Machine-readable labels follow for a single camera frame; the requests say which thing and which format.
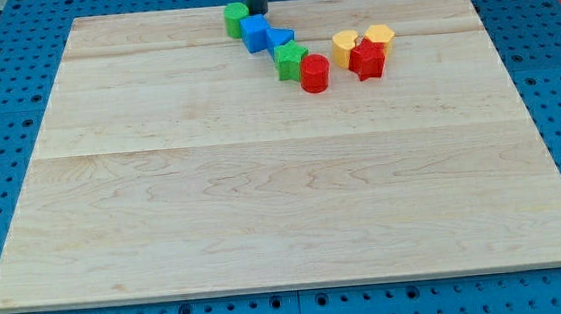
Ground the blue cube block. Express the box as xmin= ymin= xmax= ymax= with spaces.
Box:
xmin=240 ymin=14 xmax=270 ymax=54

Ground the red cylinder block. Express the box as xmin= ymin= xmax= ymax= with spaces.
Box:
xmin=300 ymin=54 xmax=330 ymax=94

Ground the green star block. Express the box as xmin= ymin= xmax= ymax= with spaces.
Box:
xmin=274 ymin=41 xmax=308 ymax=82

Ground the light wooden board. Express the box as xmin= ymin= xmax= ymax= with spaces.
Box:
xmin=0 ymin=0 xmax=561 ymax=314

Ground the blue triangle block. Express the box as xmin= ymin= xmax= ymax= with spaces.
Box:
xmin=265 ymin=27 xmax=295 ymax=58

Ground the red star block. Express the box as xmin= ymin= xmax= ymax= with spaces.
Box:
xmin=349 ymin=39 xmax=386 ymax=81

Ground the yellow heart block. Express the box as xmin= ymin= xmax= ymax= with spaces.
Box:
xmin=331 ymin=29 xmax=358 ymax=69

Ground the green cylinder block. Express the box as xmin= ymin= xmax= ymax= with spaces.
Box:
xmin=223 ymin=2 xmax=249 ymax=39

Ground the yellow hexagon block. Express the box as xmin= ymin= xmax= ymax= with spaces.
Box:
xmin=364 ymin=24 xmax=395 ymax=57

